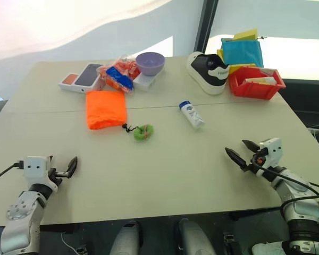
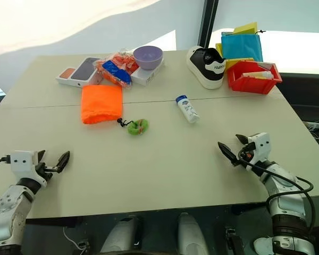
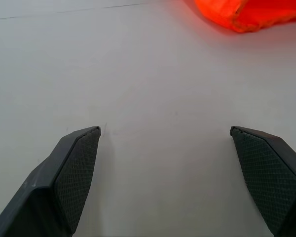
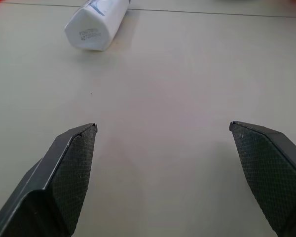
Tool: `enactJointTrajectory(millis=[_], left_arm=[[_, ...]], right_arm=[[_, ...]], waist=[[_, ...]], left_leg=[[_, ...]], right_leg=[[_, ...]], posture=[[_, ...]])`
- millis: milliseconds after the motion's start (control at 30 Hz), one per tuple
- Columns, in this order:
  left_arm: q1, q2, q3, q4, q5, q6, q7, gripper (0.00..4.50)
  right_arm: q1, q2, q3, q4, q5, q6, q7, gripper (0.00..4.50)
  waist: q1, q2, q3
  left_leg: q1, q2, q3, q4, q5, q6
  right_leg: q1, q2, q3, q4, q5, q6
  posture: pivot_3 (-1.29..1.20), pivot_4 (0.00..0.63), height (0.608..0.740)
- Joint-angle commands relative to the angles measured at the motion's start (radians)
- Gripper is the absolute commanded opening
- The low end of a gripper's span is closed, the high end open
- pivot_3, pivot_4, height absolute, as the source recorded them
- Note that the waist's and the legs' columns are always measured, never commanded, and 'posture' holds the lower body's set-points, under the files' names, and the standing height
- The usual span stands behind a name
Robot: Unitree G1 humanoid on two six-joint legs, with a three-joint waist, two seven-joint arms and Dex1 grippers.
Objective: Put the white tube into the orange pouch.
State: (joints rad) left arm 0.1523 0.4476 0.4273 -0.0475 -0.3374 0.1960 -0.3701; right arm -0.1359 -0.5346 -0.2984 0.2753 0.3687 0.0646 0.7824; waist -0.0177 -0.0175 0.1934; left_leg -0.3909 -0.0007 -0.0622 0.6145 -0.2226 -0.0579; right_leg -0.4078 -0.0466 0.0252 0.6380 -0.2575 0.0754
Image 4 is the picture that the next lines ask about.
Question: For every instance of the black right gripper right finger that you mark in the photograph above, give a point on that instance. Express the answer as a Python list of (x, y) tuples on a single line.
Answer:
[(269, 177)]

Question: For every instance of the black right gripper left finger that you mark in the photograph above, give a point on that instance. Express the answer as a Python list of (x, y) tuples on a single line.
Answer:
[(51, 187)]

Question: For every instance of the white plastic bottle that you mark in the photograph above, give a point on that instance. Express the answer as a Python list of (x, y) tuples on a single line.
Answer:
[(95, 23)]

